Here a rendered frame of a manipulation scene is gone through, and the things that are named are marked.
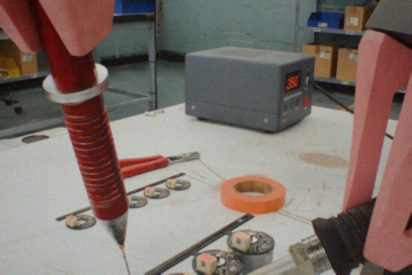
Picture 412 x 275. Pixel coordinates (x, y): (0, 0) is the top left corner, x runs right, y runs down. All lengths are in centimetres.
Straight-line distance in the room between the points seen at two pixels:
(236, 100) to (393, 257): 50
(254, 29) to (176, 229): 522
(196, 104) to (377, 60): 53
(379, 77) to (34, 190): 37
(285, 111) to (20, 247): 39
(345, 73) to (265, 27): 126
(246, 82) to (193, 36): 546
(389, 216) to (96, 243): 26
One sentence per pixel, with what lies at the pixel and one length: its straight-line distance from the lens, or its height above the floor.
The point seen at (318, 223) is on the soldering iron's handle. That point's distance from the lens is 19.
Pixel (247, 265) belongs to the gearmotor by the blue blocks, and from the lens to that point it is 26.
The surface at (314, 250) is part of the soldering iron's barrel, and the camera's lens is 19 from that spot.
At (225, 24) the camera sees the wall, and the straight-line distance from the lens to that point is 581.
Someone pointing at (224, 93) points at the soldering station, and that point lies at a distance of 68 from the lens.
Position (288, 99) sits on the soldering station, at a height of 80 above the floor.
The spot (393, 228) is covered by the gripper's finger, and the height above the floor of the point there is 86.
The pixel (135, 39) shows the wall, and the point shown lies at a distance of 620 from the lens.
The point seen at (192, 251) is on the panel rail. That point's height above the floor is 81.
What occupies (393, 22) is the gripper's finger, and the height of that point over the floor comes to 93.
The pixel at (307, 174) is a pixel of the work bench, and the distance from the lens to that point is 53.
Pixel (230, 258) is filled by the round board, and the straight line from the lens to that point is 25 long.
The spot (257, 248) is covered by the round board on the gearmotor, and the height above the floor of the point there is 81.
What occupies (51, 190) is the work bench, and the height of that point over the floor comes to 75.
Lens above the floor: 94
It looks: 17 degrees down
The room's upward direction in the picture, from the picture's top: 1 degrees clockwise
